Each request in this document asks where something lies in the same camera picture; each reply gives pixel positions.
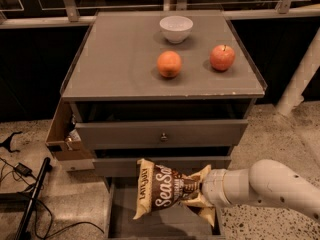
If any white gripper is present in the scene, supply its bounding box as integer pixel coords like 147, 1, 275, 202
183, 165, 231, 208

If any brown sea salt chip bag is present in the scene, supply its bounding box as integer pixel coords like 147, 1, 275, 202
133, 159, 216, 226

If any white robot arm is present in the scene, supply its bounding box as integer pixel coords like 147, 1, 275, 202
183, 159, 320, 223

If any grey bottom drawer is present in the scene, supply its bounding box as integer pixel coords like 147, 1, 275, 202
106, 177, 226, 240

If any grey drawer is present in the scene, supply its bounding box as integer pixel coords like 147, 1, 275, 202
93, 156, 231, 177
76, 119, 248, 150
106, 177, 226, 240

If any grey top drawer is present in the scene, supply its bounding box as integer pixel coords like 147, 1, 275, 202
76, 119, 248, 150

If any grey middle drawer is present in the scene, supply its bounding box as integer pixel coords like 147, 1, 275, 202
93, 156, 231, 177

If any grey drawer cabinet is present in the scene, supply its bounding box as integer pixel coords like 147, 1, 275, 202
59, 10, 268, 185

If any orange fruit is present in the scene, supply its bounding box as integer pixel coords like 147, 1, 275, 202
157, 51, 182, 78

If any red apple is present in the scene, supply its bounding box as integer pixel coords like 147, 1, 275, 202
209, 45, 235, 71

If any cardboard box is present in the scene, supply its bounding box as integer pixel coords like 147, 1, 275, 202
46, 100, 93, 171

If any white ceramic bowl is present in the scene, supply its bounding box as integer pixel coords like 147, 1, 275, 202
159, 16, 193, 44

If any black power adapter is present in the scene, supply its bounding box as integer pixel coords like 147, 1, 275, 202
14, 163, 32, 176

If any black pole on floor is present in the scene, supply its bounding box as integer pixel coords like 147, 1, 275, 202
14, 157, 52, 240

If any metal window railing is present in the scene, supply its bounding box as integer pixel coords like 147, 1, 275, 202
0, 0, 320, 29

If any black cable on floor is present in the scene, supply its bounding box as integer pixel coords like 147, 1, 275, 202
0, 157, 105, 240

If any black bracket on floor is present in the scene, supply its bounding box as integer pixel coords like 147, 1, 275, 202
0, 131, 21, 153

